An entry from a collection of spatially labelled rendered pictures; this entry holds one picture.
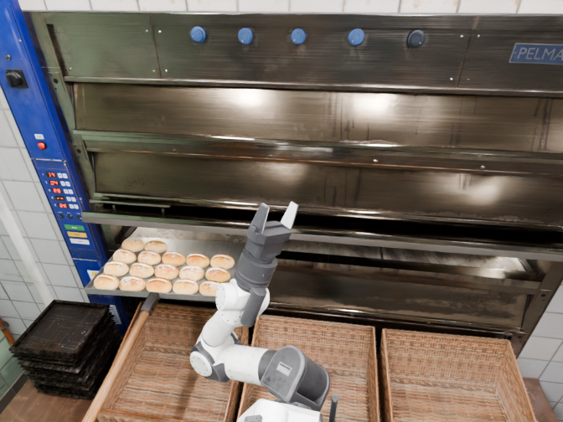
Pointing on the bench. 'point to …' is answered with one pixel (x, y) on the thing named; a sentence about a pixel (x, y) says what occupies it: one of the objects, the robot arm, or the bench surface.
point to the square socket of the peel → (151, 302)
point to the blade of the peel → (178, 267)
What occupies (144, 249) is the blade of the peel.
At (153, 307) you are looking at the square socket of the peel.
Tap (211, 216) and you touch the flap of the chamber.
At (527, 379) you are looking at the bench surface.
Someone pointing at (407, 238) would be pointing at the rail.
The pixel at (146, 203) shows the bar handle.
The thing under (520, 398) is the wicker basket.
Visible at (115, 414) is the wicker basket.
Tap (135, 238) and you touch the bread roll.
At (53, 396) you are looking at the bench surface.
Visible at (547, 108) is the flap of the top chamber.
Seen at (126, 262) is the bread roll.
